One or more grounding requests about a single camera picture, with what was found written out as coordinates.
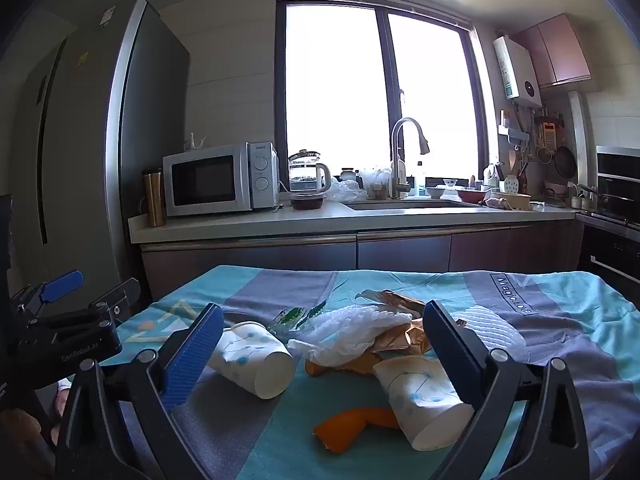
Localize orange peel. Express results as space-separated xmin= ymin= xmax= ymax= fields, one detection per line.
xmin=306 ymin=349 xmax=383 ymax=378
xmin=313 ymin=407 xmax=401 ymax=453

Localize black built-in oven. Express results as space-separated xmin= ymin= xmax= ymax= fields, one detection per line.
xmin=575 ymin=145 xmax=640 ymax=281

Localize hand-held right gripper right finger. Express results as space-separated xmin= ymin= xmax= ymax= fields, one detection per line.
xmin=421 ymin=300 xmax=591 ymax=480

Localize steel kitchen faucet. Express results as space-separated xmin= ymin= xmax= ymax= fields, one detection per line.
xmin=390 ymin=117 xmax=431 ymax=200

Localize beige baking dish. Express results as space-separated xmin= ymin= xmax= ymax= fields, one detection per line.
xmin=491 ymin=191 xmax=532 ymax=209

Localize hanging frying pan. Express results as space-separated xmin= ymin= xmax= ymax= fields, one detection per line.
xmin=555 ymin=145 xmax=577 ymax=178

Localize white water heater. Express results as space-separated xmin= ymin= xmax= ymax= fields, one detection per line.
xmin=492 ymin=35 xmax=543 ymax=109

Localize white plastic bag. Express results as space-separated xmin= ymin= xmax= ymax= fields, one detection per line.
xmin=287 ymin=305 xmax=416 ymax=367

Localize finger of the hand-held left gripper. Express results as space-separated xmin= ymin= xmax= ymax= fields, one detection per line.
xmin=89 ymin=277 xmax=142 ymax=322
xmin=10 ymin=270 xmax=85 ymax=321

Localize kitchen counter with cabinets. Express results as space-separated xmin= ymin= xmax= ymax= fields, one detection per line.
xmin=129 ymin=199 xmax=586 ymax=301

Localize kitchen sink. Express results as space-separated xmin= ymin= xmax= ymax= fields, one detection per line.
xmin=345 ymin=199 xmax=481 ymax=211

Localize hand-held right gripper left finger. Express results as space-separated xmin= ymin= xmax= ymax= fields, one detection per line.
xmin=54 ymin=302 xmax=226 ymax=480

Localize kitchen window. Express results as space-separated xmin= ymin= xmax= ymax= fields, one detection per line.
xmin=276 ymin=0 xmax=501 ymax=201

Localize clear plastic bags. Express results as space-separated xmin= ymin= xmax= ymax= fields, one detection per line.
xmin=327 ymin=177 xmax=368 ymax=203

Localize grey refrigerator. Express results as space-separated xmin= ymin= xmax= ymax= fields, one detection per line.
xmin=0 ymin=0 xmax=191 ymax=306

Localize dark lidded food container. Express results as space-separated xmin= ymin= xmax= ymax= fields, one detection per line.
xmin=290 ymin=192 xmax=326 ymax=211

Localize teal grey printed tablecloth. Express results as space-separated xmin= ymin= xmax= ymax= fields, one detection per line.
xmin=112 ymin=264 xmax=640 ymax=480

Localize green snack wrapper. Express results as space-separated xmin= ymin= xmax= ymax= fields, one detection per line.
xmin=272 ymin=300 xmax=328 ymax=333

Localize copper thermos tumbler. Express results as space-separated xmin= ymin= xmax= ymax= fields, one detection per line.
xmin=141 ymin=168 xmax=167 ymax=228

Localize white dotted paper cup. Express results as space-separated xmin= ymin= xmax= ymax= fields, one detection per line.
xmin=207 ymin=321 xmax=297 ymax=401
xmin=372 ymin=357 xmax=476 ymax=452

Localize white microwave oven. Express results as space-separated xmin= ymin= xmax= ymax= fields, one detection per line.
xmin=162 ymin=141 xmax=280 ymax=217

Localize glass electric kettle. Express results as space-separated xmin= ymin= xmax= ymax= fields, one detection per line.
xmin=287 ymin=149 xmax=332 ymax=196

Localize pink wall cabinet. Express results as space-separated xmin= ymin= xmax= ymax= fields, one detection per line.
xmin=510 ymin=14 xmax=592 ymax=90

